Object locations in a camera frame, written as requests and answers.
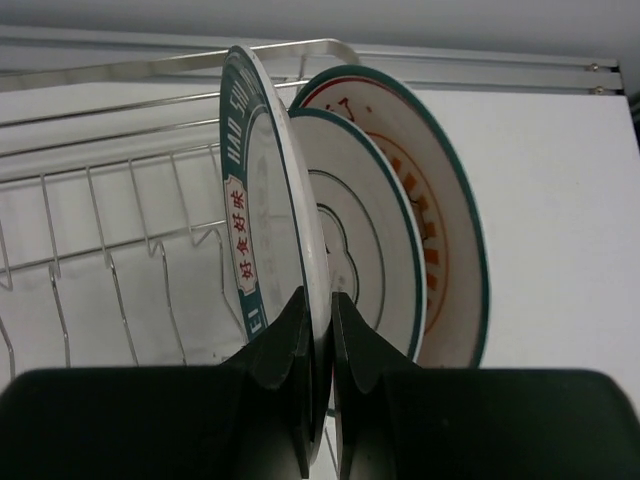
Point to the white plate with orange sunburst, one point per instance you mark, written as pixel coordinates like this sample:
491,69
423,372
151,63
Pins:
428,167

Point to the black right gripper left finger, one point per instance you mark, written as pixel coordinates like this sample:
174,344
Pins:
246,418

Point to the aluminium table frame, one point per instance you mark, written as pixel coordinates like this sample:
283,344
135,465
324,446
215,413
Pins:
35,57

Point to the wire dish rack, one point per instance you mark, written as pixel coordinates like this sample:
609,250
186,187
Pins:
114,242

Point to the white plate with green rings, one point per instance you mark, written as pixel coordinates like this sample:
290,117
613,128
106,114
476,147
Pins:
371,237

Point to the plate with teal lettered rim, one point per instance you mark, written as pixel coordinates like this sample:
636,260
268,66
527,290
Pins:
275,234

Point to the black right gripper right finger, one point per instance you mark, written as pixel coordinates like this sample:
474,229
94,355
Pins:
397,420

